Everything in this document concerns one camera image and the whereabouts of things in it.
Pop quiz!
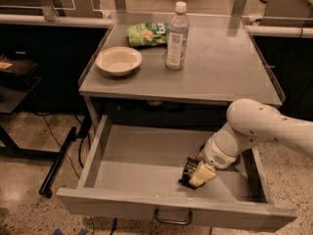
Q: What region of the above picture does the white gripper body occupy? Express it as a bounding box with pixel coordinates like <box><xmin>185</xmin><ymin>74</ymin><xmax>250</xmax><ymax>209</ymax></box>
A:
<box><xmin>202</xmin><ymin>136</ymin><xmax>237</xmax><ymax>169</ymax></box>

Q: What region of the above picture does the black rxbar chocolate bar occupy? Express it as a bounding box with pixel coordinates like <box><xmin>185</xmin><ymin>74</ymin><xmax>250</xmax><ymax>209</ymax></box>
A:
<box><xmin>178</xmin><ymin>157</ymin><xmax>199</xmax><ymax>189</ymax></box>

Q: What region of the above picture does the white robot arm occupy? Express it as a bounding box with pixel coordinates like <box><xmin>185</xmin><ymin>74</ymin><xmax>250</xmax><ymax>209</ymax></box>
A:
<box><xmin>186</xmin><ymin>99</ymin><xmax>313</xmax><ymax>188</ymax></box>

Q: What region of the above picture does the grey open top drawer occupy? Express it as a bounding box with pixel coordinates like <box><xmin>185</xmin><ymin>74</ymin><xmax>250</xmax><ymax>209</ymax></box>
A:
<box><xmin>57</xmin><ymin>117</ymin><xmax>296</xmax><ymax>232</ymax></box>

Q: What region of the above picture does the grey metal table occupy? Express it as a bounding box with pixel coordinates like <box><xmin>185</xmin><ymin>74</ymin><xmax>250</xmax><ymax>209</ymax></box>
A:
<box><xmin>77</xmin><ymin>11</ymin><xmax>287</xmax><ymax>135</ymax></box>

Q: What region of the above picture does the clear plastic water bottle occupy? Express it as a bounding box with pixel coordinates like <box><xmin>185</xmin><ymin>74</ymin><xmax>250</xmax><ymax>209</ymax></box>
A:
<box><xmin>165</xmin><ymin>1</ymin><xmax>190</xmax><ymax>71</ymax></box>

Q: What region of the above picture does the white bowl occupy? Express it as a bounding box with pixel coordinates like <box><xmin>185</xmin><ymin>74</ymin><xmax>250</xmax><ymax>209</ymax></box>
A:
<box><xmin>96</xmin><ymin>47</ymin><xmax>142</xmax><ymax>76</ymax></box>

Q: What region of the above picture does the green snack bag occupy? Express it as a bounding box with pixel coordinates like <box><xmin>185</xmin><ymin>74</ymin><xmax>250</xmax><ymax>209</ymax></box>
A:
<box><xmin>127</xmin><ymin>23</ymin><xmax>168</xmax><ymax>47</ymax></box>

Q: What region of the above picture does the black floor pole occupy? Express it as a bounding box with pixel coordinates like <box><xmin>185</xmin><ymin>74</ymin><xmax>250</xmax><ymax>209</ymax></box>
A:
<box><xmin>39</xmin><ymin>127</ymin><xmax>76</xmax><ymax>198</ymax></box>

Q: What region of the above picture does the dark side shelf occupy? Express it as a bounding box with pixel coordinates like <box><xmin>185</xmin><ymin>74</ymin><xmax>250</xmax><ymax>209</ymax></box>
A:
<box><xmin>0</xmin><ymin>54</ymin><xmax>40</xmax><ymax>114</ymax></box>

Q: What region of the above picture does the black metal drawer handle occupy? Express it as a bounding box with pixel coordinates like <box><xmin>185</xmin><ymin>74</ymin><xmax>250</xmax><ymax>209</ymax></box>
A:
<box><xmin>155</xmin><ymin>209</ymin><xmax>193</xmax><ymax>225</ymax></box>

